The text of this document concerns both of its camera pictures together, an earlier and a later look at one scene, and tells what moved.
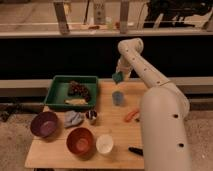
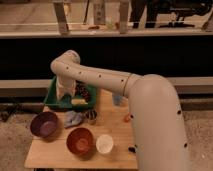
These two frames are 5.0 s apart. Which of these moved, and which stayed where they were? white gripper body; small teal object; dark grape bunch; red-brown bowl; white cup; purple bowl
Moved: small teal object; white gripper body
Stayed: purple bowl; white cup; dark grape bunch; red-brown bowl
